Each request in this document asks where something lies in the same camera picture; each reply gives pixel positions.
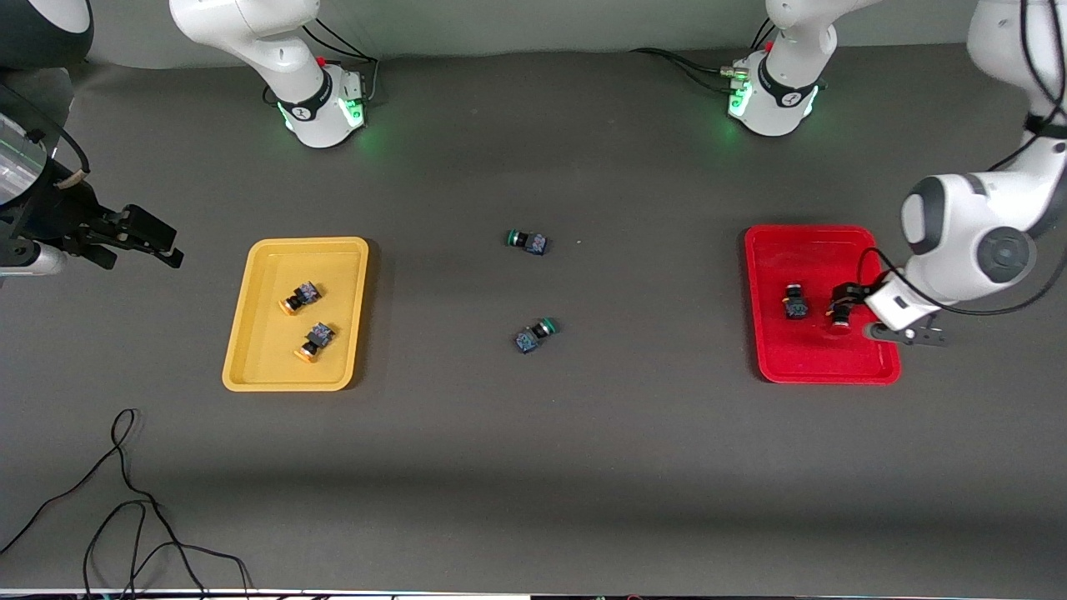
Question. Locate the red push button switch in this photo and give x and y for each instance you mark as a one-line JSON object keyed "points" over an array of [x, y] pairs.
{"points": [[794, 302], [839, 320]]}

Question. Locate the red plastic tray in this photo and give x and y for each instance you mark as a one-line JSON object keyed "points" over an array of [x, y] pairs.
{"points": [[800, 358]]}

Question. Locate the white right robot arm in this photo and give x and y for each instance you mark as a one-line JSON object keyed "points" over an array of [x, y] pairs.
{"points": [[300, 83]]}

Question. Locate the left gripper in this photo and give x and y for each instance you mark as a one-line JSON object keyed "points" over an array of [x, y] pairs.
{"points": [[851, 295]]}

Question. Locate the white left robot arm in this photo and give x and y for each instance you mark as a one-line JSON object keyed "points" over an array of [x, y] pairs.
{"points": [[967, 242]]}

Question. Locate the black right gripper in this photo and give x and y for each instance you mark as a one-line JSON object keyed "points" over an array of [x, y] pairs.
{"points": [[52, 208]]}

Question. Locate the yellow plastic tray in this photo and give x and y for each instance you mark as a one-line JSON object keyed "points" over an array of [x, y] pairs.
{"points": [[267, 350]]}

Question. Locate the yellow push button switch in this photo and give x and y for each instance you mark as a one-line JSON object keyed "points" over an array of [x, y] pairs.
{"points": [[315, 342], [300, 297]]}

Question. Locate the green push button switch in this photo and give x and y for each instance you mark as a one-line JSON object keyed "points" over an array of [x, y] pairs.
{"points": [[535, 334], [527, 242]]}

